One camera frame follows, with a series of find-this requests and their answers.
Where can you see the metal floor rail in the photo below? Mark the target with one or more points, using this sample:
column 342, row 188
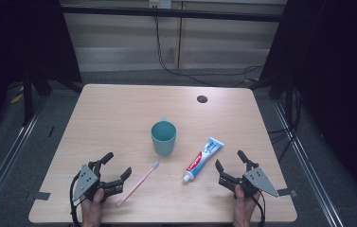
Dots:
column 5, row 167
column 312, row 176

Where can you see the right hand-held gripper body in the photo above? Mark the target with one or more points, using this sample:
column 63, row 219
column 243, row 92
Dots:
column 256, row 181

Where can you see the grey tape strip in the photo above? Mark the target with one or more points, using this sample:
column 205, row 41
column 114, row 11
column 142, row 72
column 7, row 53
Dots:
column 288, row 192
column 39, row 195

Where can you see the teal cup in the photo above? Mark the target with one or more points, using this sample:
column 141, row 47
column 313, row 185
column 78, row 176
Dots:
column 163, row 135

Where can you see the black table grommet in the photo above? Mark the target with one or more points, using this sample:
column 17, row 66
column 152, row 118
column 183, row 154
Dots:
column 202, row 99

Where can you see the pink toothbrush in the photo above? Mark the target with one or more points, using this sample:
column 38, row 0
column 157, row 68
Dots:
column 136, row 184

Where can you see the black curtain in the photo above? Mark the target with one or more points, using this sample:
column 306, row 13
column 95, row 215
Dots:
column 334, row 78
column 18, row 41

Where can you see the white wall socket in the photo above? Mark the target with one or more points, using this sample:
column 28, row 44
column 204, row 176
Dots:
column 160, row 3

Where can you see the person's right hand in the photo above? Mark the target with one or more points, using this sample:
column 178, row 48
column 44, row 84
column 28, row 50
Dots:
column 244, row 209

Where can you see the person's left hand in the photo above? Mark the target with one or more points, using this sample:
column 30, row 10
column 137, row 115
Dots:
column 91, row 209

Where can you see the toothpaste tube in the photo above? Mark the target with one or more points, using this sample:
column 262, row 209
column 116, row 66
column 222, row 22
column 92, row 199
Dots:
column 199, row 162

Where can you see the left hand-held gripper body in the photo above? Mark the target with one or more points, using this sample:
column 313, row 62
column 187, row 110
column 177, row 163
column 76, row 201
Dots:
column 86, row 181

